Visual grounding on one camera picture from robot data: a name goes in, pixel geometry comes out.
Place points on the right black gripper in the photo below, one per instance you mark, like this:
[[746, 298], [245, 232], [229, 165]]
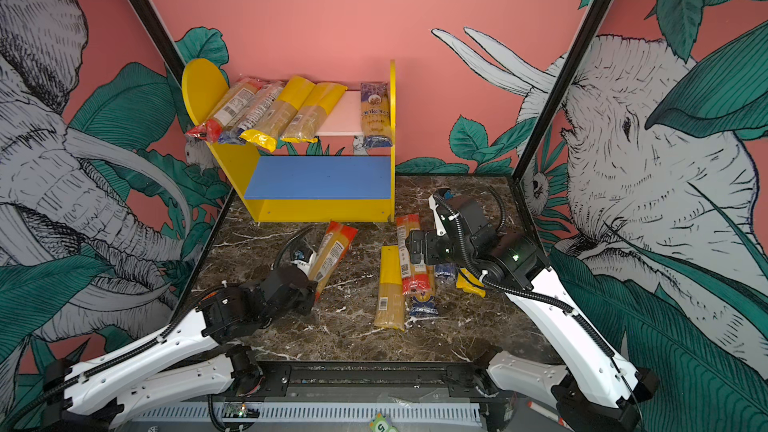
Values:
[[432, 257]]

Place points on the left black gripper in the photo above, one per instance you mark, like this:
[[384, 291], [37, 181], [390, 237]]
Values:
[[309, 297]]

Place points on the blue Barilla spaghetti box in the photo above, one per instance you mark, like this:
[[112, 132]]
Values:
[[446, 273]]

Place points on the red-ended labelled spaghetti bag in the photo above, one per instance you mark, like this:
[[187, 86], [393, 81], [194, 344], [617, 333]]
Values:
[[414, 277]]

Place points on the blue yellow crest spaghetti bag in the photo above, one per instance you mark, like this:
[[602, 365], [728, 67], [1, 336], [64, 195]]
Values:
[[423, 305]]

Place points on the yellow-topped spaghetti bag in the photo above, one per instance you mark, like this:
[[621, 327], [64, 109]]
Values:
[[319, 104], [390, 307], [268, 130]]

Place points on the Ankara spaghetti bag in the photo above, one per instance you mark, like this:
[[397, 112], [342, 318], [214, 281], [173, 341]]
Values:
[[376, 115]]

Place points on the blue yellow-ended spaghetti bag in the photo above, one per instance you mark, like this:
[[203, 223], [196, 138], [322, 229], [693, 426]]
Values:
[[251, 113]]

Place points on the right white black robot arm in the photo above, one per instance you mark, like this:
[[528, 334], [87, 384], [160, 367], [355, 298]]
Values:
[[596, 388]]

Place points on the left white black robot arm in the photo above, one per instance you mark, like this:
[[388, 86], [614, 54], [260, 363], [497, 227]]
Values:
[[196, 354]]

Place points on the yellow shelf pink blue boards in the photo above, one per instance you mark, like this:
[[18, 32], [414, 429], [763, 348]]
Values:
[[301, 188]]

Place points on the yellow Pastatime spaghetti bag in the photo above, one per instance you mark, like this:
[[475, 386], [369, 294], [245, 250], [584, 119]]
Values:
[[468, 283]]

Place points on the green white sticker tag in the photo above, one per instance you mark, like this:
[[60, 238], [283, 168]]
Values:
[[381, 424]]

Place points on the red white marker pen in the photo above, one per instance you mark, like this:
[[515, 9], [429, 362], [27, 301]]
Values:
[[543, 411]]

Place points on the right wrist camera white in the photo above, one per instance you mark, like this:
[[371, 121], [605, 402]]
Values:
[[434, 203]]

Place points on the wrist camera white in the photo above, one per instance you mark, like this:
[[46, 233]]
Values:
[[304, 257], [434, 203]]

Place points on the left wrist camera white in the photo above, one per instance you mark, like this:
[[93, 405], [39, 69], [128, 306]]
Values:
[[304, 257]]

